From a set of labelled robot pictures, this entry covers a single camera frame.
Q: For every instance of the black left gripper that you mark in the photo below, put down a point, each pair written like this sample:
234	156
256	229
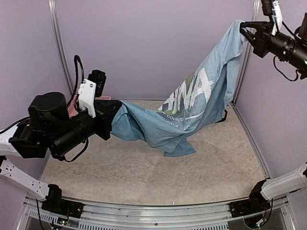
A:
106	115

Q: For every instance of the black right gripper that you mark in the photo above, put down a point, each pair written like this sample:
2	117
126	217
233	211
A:
264	32

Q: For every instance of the light blue printed t-shirt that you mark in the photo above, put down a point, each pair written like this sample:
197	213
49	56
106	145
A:
199	101

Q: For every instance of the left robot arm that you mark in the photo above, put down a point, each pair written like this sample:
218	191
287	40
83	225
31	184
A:
50	128

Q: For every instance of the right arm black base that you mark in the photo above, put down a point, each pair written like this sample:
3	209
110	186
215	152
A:
253	204

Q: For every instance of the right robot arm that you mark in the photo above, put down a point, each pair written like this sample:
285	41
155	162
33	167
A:
286	49

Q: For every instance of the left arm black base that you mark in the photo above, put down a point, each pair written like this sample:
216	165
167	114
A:
54	203

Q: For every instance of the black display box silver brooch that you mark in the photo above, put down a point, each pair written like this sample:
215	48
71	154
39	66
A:
225	113

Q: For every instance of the pink plastic basket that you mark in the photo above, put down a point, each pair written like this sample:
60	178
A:
73	106

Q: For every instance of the right aluminium frame post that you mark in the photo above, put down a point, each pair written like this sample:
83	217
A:
246	55

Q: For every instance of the aluminium frame post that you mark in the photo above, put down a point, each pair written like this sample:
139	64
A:
246	55
59	44

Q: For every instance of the front aluminium rail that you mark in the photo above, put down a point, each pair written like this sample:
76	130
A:
108	216

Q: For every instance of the left aluminium frame post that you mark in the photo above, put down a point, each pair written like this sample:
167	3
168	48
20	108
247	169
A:
59	44

